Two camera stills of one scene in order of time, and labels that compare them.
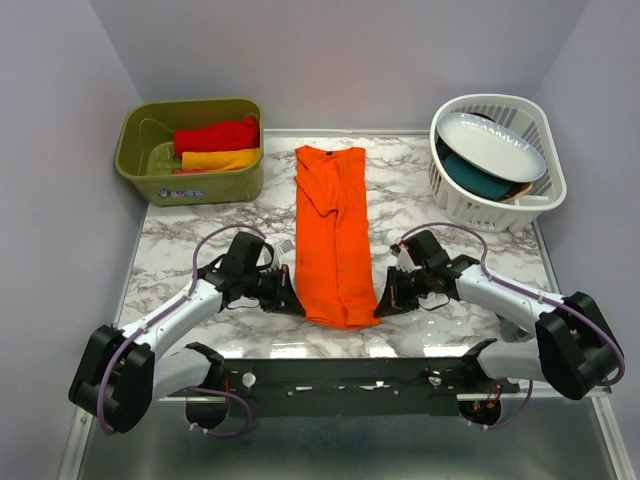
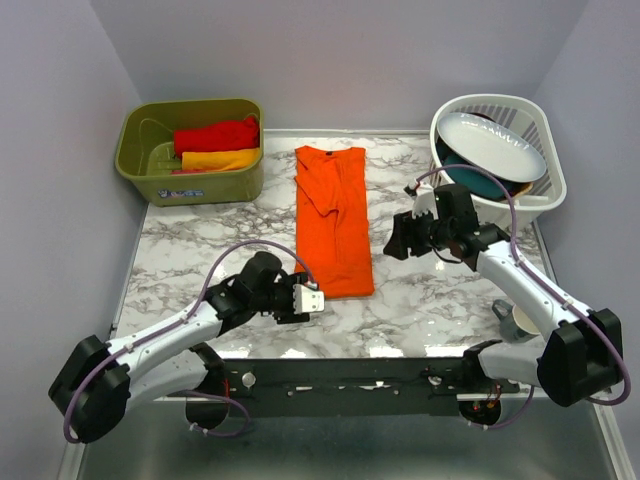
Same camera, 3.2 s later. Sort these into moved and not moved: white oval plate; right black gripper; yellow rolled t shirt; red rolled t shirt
Moved: right black gripper
Not moved: white oval plate; red rolled t shirt; yellow rolled t shirt
